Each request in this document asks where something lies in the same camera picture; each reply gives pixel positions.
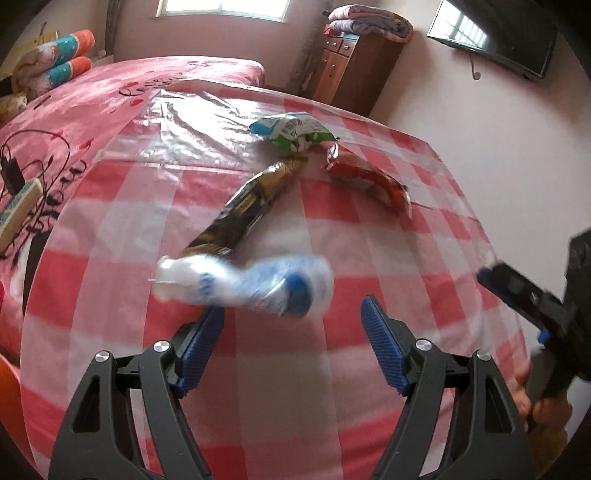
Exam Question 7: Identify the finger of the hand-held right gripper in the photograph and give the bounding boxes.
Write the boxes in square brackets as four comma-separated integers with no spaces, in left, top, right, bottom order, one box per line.
[477,262,561,333]

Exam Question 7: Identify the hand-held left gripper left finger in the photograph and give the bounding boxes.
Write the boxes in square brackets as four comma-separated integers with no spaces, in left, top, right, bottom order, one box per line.
[48,305,226,480]

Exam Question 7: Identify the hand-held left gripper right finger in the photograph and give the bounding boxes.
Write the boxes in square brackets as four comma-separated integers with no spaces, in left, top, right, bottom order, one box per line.
[361,295,529,480]

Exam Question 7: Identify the white blue plastic bag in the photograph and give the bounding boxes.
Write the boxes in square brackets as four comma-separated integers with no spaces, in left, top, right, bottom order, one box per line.
[154,253,334,319]

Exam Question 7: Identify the person's right forearm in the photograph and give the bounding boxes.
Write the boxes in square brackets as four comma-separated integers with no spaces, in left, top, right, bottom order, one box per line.
[526,427,570,467]

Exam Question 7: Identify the person's right hand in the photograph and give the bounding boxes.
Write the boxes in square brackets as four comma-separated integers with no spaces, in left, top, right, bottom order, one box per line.
[515,364,573,432]

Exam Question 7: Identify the red white checkered plastic sheet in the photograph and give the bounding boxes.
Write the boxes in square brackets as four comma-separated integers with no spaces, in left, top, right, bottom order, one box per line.
[21,78,532,480]

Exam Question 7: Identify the black yellow snack bag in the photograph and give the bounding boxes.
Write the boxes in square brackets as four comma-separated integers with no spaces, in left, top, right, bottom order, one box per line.
[179,154,309,259]

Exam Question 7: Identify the red snack bag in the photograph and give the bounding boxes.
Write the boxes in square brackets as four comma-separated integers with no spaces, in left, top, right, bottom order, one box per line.
[323,143,413,217]

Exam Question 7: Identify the orange plastic object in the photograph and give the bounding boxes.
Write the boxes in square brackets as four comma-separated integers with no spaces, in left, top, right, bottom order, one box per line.
[0,355,21,457]

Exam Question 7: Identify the white power strip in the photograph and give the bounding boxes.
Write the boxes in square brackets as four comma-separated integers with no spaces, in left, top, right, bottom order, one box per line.
[0,179,43,245]

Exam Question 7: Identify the green white snack bag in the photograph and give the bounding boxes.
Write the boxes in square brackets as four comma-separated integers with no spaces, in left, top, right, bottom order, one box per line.
[248,112,340,154]

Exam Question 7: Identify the black charger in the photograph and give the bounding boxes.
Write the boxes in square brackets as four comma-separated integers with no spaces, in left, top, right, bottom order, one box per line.
[0,157,24,192]

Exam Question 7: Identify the brown wooden cabinet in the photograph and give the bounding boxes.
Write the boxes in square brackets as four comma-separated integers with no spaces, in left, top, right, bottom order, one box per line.
[286,32,404,118]

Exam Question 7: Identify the pink bedsheet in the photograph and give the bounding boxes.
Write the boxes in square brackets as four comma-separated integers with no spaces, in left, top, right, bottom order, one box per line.
[0,55,266,370]

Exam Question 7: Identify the folded blankets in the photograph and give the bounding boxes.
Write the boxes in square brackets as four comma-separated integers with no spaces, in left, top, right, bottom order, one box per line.
[323,4,414,43]

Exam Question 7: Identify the yellow plush pillow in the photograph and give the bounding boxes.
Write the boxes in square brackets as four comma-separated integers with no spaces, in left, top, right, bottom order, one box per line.
[0,90,28,121]

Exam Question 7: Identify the teal orange rolled blanket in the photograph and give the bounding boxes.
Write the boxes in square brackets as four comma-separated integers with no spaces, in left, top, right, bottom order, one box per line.
[37,56,93,86]
[44,28,95,61]

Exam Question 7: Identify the floral rolled blanket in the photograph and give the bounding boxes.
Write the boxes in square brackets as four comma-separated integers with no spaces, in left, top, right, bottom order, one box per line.
[10,44,54,95]

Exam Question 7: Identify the grey curtain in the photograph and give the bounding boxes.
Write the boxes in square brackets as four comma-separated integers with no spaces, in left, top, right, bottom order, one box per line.
[104,0,119,57]

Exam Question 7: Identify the window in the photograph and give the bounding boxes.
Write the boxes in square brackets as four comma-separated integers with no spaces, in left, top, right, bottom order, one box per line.
[154,0,291,23]

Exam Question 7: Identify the yellow wooden headboard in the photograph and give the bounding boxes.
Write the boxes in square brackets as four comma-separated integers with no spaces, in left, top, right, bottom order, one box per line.
[7,21,61,63]

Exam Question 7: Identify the black cable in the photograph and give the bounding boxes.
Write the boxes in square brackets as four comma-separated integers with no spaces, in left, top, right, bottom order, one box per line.
[0,130,74,217]

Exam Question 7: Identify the black wall television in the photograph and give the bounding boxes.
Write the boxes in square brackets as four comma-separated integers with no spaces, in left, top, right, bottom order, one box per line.
[426,0,558,83]

